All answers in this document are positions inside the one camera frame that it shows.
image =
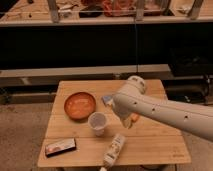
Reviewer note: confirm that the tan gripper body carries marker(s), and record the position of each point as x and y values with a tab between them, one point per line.
127	123

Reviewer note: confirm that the white ceramic cup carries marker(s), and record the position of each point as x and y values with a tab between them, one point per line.
97	122

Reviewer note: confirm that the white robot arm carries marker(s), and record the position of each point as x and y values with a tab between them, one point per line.
191	118

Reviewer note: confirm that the orange toy carrot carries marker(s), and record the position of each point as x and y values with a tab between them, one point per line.
134	117

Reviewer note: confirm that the white plastic bottle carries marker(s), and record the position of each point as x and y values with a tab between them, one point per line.
113	151

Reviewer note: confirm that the blue sponge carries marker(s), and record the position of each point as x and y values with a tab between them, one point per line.
107	100

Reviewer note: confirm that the wooden folding table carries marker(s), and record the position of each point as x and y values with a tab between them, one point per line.
147	143

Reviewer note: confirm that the black rectangular box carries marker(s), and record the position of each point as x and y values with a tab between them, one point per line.
60	147

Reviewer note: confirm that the metal frame shelf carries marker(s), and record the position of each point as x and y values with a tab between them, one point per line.
14	13

